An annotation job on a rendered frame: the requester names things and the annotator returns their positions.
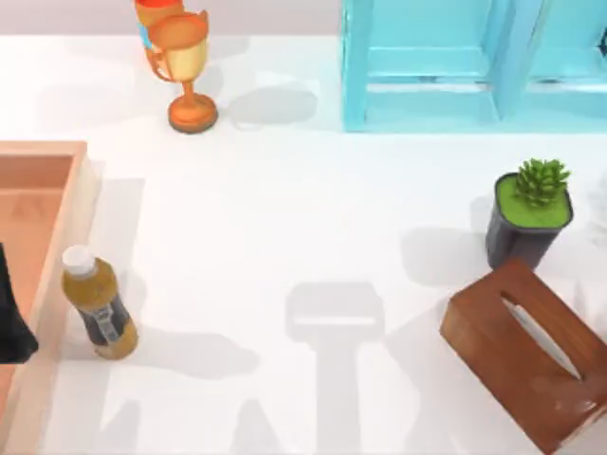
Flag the brown wooden tissue box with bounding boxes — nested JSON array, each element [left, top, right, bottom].
[[439, 257, 607, 455]]

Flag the salmon shallow box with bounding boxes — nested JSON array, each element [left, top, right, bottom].
[[0, 140, 88, 455]]

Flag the light blue rack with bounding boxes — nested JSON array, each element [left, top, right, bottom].
[[340, 0, 607, 134]]

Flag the green plant in grey pot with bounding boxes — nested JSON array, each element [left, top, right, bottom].
[[485, 158, 575, 271]]

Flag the yellow bottle with white cap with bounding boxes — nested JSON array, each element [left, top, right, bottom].
[[61, 245, 140, 361]]

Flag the gold and orange trophy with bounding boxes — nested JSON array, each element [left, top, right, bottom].
[[134, 0, 220, 135]]

